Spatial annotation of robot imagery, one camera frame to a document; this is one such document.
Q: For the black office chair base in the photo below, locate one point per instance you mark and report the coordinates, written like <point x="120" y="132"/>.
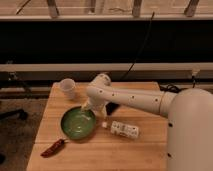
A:
<point x="19" y="112"/>

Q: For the black rectangular case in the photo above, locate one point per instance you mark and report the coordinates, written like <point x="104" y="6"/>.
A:
<point x="111" y="107"/>

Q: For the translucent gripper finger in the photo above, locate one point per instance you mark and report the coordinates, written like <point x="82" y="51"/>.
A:
<point x="86" y="106"/>
<point x="104" y="112"/>

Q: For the white plastic cup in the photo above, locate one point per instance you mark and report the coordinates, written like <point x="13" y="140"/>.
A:
<point x="67" y="86"/>

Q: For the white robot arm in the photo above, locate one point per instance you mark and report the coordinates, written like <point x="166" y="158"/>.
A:
<point x="189" y="114"/>

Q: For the green ceramic bowl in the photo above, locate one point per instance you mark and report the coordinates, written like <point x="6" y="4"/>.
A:
<point x="77" y="124"/>

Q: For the red chili pepper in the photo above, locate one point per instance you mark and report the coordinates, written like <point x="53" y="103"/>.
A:
<point x="54" y="148"/>

